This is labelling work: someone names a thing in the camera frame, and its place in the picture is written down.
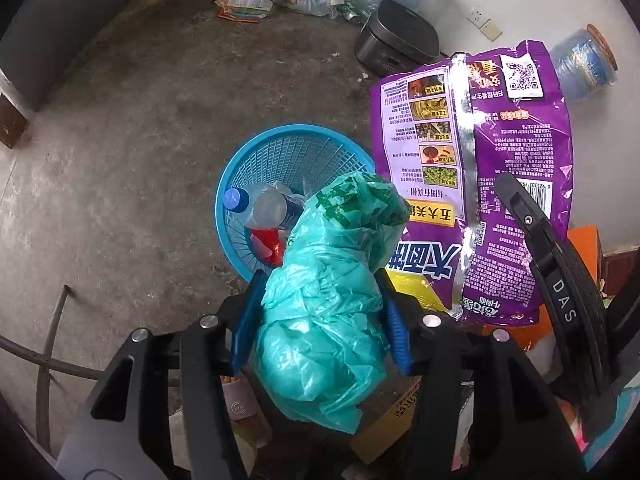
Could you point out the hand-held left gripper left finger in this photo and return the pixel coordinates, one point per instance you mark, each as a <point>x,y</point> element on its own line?
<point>247,310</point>

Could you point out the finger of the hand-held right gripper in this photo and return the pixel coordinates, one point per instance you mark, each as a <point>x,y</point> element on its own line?
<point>560,290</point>

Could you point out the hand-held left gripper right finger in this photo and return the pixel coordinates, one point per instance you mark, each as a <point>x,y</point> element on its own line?
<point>395,325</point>

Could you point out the red snack wrapper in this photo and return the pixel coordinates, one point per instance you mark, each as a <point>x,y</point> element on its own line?
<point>265,242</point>

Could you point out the green plastic bag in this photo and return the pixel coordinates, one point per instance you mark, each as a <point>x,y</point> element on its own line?
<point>325,310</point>

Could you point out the blue label water bottle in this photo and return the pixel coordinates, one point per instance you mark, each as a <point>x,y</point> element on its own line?
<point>265,205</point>

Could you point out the purple snack bag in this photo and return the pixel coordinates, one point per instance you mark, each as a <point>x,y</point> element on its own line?
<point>515,160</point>

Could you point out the blue plastic basket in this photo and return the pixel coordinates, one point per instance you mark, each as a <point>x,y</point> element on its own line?
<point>280,160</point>

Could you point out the yellow gold snack packet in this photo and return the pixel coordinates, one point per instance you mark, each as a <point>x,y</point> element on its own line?
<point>420,290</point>

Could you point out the brown cardboard box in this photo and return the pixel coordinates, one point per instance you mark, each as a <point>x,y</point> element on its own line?
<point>390,425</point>

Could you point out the blue wrapped jar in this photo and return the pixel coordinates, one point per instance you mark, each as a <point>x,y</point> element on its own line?
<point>582,65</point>

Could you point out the black rice cooker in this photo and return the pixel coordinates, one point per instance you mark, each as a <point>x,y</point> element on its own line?
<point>395,35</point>

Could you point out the wooden stool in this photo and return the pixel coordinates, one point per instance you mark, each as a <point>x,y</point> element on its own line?
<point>12,122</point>

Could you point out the metal table frame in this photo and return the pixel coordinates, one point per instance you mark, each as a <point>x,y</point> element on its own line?
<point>50,320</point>

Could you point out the white wall socket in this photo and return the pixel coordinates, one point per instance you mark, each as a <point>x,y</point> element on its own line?
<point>484,24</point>

